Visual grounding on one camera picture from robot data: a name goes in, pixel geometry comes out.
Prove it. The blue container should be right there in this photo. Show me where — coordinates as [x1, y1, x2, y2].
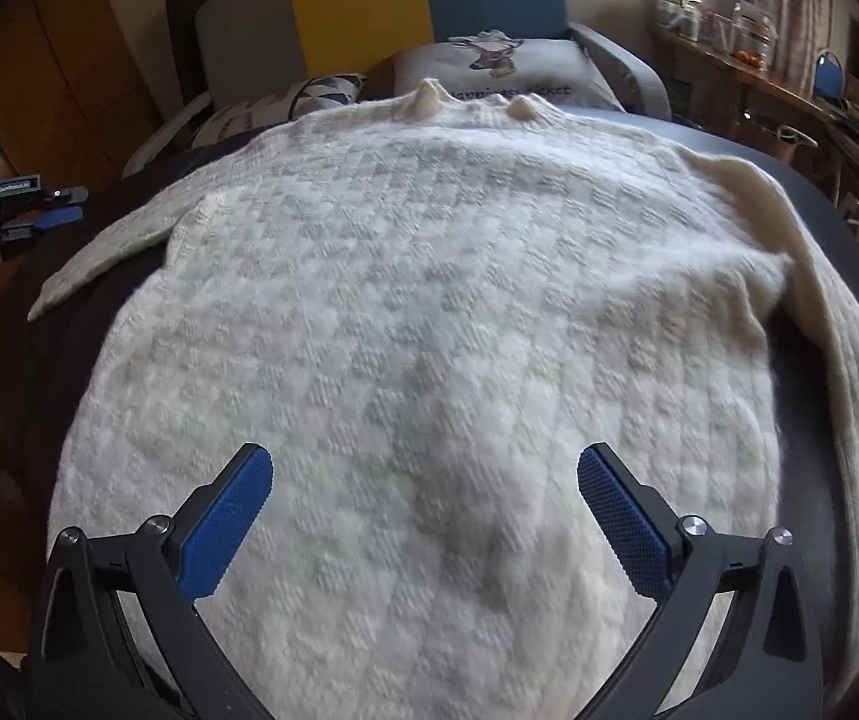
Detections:
[812, 49, 846, 102]

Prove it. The white printed pillow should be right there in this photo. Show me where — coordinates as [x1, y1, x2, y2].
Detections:
[190, 94, 311, 147]

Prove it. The pink patterned curtain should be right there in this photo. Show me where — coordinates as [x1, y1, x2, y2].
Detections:
[744, 0, 839, 83]

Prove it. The white knit sweater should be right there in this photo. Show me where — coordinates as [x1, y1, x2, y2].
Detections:
[26, 79, 859, 720]

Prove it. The grey deer print pillow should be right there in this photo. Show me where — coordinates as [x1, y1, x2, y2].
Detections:
[392, 28, 629, 117]

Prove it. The grey yellow blue sofa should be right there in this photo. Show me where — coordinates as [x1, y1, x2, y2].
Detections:
[125, 0, 674, 188]

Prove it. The wooden desk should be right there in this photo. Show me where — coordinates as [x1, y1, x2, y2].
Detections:
[654, 19, 859, 241]

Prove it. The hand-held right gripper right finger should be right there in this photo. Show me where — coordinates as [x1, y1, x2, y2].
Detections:
[576, 444, 827, 720]

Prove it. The group of jars and bottles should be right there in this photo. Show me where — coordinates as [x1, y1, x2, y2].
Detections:
[654, 0, 776, 61]

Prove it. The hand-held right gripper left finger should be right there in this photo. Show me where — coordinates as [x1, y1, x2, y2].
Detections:
[28, 444, 275, 720]

